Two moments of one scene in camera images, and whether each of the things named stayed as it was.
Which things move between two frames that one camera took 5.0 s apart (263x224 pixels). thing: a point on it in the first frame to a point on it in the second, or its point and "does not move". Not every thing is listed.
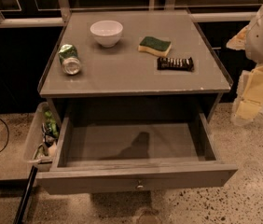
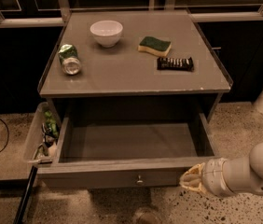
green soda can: [69, 59] does not move
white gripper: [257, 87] to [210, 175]
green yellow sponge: [158, 47] does not move
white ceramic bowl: [107, 33] does not move
